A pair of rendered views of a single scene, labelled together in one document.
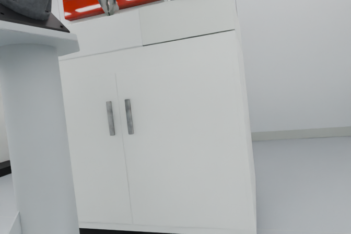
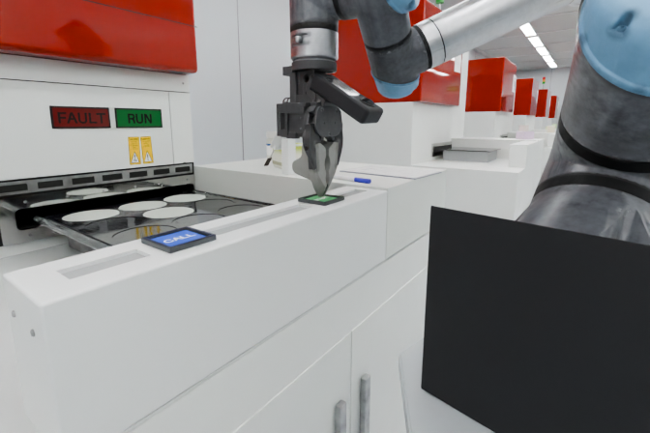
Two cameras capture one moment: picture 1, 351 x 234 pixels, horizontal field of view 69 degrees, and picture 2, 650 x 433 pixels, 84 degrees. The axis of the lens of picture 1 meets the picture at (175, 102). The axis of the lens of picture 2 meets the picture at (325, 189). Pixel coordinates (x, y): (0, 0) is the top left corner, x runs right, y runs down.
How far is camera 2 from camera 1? 1.28 m
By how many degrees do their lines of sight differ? 71
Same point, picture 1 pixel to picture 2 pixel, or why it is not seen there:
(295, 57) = not seen: hidden behind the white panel
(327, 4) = (211, 85)
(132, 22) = (379, 217)
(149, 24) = (395, 220)
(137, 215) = not seen: outside the picture
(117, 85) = (352, 358)
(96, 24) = (330, 224)
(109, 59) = (344, 304)
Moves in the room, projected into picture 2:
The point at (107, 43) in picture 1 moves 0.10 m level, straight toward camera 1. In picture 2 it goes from (343, 269) to (405, 272)
